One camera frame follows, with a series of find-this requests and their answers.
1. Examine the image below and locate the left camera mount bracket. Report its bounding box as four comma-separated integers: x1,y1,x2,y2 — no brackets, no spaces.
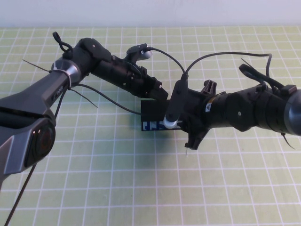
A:
128,53,142,71

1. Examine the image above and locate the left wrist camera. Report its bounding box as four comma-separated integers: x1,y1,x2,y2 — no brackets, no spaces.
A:
126,44,153,60

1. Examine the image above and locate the green checked tablecloth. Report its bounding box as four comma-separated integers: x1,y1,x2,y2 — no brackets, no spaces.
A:
0,25,301,226

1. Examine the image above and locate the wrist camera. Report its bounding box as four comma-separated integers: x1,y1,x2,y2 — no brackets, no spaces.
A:
164,79,190,130
126,44,153,60

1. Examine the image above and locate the right arm cable loop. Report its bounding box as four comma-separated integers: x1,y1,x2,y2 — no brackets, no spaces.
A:
238,64,297,95

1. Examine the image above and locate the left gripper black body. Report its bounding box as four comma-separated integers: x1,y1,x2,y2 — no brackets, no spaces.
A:
127,66,163,98

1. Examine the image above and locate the left camera black cable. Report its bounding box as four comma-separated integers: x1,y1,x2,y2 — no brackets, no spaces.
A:
6,47,189,226

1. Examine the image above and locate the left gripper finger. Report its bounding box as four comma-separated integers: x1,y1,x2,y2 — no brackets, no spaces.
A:
146,87,165,100
155,86,169,100

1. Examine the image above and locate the black zip tie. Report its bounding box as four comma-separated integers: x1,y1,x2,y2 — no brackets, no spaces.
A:
22,58,53,72
240,57,253,69
279,132,296,150
70,87,99,108

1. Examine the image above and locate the black printed glasses case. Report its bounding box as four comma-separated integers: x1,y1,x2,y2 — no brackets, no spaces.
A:
141,100,183,132

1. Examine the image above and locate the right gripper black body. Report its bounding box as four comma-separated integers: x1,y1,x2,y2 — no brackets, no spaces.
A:
182,80,217,151

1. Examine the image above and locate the white zip tie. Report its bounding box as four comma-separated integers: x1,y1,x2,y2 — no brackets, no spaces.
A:
51,61,74,91

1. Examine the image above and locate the arm cable loop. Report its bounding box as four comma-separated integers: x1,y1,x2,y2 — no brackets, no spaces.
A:
52,32,74,58
238,64,297,95

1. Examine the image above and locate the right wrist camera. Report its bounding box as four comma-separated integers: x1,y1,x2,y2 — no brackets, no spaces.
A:
164,79,190,130

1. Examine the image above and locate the left arm cable loop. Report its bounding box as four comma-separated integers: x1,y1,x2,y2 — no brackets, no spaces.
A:
52,32,74,58

